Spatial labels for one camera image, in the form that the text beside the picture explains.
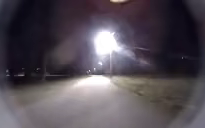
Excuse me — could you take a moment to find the pale paved path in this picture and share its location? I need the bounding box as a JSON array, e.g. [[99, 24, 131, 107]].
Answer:
[[9, 75, 191, 128]]

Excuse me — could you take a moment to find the distant pale road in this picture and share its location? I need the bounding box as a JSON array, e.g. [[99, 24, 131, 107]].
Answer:
[[43, 73, 73, 78]]

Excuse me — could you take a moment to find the dim grass verge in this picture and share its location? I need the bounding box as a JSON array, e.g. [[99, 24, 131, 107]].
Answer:
[[4, 77, 88, 103], [106, 75, 204, 116]]

